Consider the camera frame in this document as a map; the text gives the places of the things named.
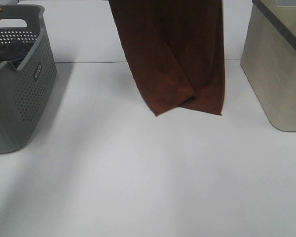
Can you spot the brown towel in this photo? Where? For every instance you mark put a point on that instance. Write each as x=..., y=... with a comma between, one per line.
x=175, y=51

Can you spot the beige plastic basket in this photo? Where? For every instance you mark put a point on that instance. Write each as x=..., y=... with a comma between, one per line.
x=269, y=61

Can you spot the grey perforated laundry basket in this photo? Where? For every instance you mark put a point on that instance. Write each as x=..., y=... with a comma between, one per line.
x=25, y=90

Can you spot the dark grey towel in basket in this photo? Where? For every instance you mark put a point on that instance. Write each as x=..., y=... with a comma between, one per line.
x=15, y=51

